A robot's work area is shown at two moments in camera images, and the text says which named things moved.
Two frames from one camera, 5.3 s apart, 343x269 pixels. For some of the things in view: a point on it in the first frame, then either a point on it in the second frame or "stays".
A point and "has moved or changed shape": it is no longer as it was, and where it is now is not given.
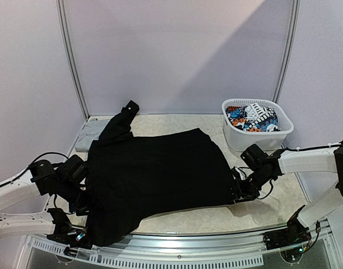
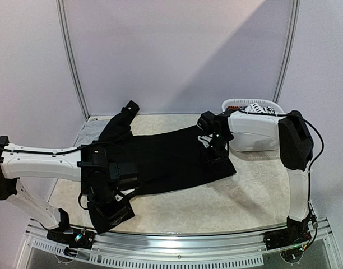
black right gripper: [238, 185] -> [214, 154]
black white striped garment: [255, 114] stays
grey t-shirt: [91, 131] stays
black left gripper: [81, 210] -> [113, 215]
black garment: [131, 177] has moved or changed shape
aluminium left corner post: [68, 59] stays
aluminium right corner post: [291, 40] stays
